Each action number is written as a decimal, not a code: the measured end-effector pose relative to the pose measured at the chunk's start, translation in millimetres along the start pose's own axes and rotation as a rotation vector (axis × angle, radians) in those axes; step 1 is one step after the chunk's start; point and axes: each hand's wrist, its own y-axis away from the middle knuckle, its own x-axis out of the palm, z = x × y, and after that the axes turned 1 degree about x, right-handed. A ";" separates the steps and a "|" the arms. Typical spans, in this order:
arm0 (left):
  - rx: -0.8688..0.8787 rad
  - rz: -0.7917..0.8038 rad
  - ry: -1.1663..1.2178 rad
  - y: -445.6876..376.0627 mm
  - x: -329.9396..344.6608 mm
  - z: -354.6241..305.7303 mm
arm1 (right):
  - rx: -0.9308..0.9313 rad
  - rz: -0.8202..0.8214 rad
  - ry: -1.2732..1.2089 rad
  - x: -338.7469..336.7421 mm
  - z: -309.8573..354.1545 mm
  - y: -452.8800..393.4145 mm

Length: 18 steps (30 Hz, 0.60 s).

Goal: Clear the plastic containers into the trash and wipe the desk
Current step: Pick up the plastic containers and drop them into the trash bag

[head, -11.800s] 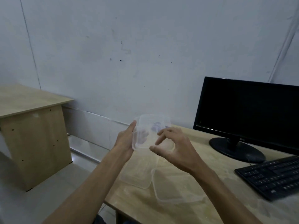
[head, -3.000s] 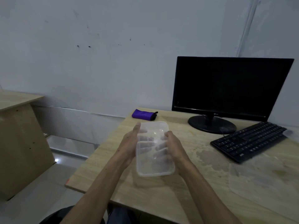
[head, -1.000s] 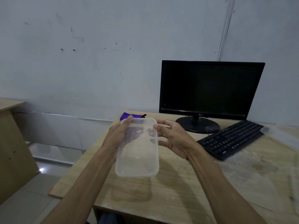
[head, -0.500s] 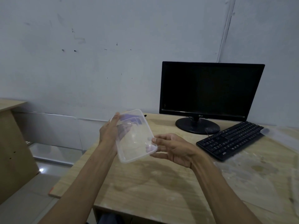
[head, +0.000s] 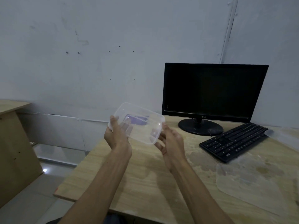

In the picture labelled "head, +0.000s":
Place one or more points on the person's right hand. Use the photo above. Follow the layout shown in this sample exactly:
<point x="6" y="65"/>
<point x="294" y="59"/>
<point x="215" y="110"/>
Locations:
<point x="174" y="149"/>

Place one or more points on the person's left hand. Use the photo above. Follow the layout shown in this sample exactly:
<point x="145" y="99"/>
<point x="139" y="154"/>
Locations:
<point x="119" y="139"/>

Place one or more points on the person's left forearm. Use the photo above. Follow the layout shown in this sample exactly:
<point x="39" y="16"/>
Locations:
<point x="100" y="191"/>

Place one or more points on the person's right forearm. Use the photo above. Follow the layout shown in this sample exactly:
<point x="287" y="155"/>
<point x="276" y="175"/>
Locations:
<point x="198" y="195"/>

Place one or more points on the light wooden table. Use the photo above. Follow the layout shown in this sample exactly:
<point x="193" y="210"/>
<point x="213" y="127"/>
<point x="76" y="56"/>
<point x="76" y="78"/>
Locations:
<point x="149" y="184"/>

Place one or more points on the black keyboard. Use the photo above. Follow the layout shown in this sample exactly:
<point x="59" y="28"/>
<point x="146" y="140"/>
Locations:
<point x="233" y="142"/>

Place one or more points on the black computer monitor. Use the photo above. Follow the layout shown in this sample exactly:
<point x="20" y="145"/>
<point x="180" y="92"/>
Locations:
<point x="210" y="90"/>

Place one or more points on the light wooden side desk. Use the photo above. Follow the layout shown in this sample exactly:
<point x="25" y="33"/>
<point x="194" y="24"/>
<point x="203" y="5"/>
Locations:
<point x="16" y="156"/>

